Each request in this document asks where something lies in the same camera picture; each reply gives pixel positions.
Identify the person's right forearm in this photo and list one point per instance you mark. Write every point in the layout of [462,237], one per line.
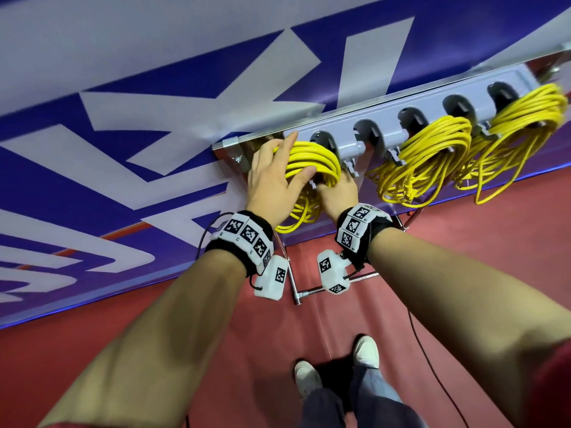
[473,298]

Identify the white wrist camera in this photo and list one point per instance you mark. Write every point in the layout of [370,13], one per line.
[332,272]
[272,278]

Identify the black marker wristband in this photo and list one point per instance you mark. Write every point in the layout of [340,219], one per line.
[243,240]
[361,229]

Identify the person's left hand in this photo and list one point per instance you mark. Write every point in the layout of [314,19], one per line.
[272,187]

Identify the blue banner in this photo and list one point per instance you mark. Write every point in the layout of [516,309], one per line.
[134,102]

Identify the person's right hand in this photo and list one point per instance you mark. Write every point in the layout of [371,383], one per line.
[339,196]

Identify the metal rack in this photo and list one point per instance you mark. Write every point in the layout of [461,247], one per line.
[401,111]

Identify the person's dark trousers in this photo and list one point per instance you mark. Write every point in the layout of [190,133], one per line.
[361,401]

